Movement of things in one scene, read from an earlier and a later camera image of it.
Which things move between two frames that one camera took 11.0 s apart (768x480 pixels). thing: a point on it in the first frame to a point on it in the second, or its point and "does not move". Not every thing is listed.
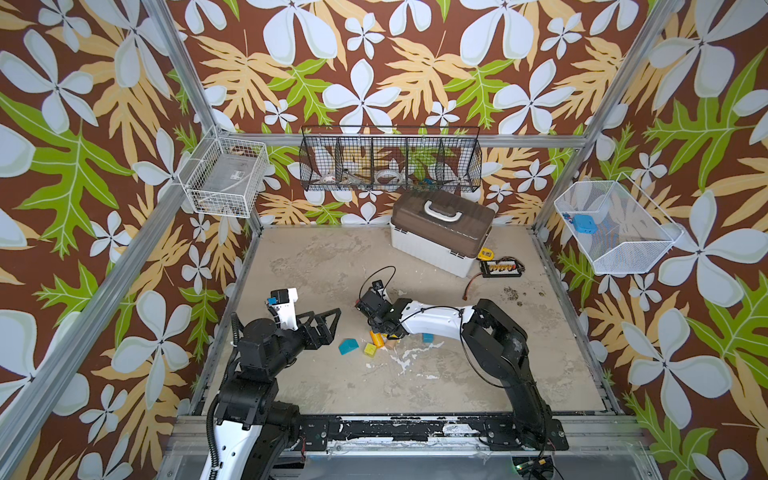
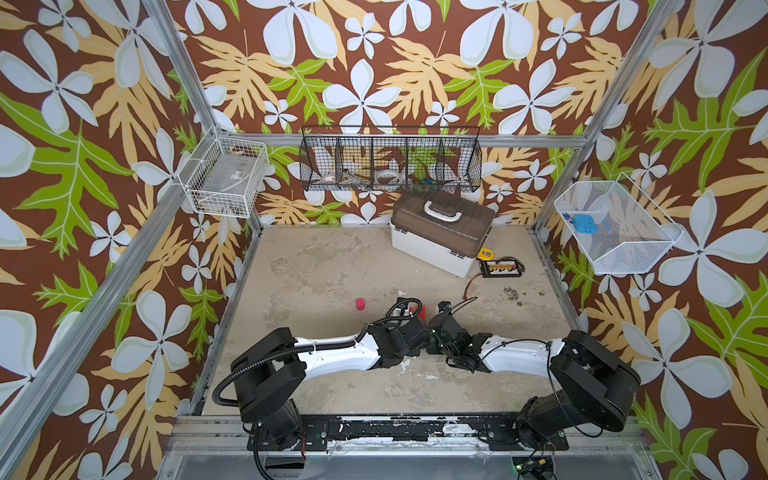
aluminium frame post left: x=163 y=16 does not move
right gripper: x=379 y=323 to x=441 y=335
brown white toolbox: x=441 y=228 does not move
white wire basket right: x=616 y=228 does not move
